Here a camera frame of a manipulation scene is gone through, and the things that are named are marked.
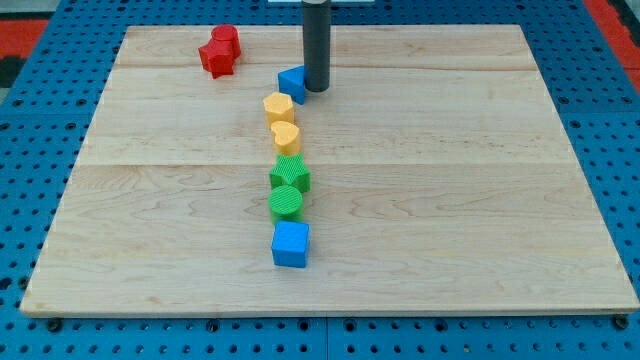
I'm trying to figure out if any blue triangle block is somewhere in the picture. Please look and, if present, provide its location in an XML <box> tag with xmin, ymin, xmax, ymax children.
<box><xmin>277</xmin><ymin>65</ymin><xmax>306</xmax><ymax>105</ymax></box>

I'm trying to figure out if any green star block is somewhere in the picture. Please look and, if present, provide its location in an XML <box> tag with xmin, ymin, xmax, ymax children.
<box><xmin>269</xmin><ymin>153</ymin><xmax>311</xmax><ymax>193</ymax></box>

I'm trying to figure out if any green cylinder block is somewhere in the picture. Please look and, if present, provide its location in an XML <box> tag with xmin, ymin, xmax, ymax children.
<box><xmin>268</xmin><ymin>185</ymin><xmax>304</xmax><ymax>224</ymax></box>

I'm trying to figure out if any yellow heart block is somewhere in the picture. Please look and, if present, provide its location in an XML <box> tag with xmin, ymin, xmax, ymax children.
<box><xmin>270</xmin><ymin>121</ymin><xmax>301</xmax><ymax>156</ymax></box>

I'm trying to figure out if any blue cube block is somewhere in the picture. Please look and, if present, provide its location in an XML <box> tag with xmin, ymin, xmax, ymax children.
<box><xmin>271</xmin><ymin>221</ymin><xmax>310</xmax><ymax>268</ymax></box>

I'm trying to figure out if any yellow pentagon block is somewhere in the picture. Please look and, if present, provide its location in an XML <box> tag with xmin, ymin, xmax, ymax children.
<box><xmin>262</xmin><ymin>92</ymin><xmax>295</xmax><ymax>128</ymax></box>

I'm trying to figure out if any wooden board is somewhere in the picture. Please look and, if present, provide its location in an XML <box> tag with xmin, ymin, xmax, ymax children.
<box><xmin>20</xmin><ymin>25</ymin><xmax>639</xmax><ymax>318</ymax></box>

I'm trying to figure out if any red star block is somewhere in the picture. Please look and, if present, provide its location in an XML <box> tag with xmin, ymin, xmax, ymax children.
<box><xmin>198</xmin><ymin>40</ymin><xmax>235</xmax><ymax>79</ymax></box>

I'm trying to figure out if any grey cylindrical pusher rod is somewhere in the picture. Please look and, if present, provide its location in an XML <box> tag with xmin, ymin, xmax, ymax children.
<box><xmin>301</xmin><ymin>0</ymin><xmax>331</xmax><ymax>92</ymax></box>

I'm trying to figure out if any red cylinder block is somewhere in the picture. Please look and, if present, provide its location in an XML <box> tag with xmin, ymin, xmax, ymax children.
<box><xmin>211</xmin><ymin>24</ymin><xmax>241</xmax><ymax>59</ymax></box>

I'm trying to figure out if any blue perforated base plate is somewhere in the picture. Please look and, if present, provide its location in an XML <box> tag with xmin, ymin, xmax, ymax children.
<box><xmin>1</xmin><ymin>1</ymin><xmax>639</xmax><ymax>359</ymax></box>

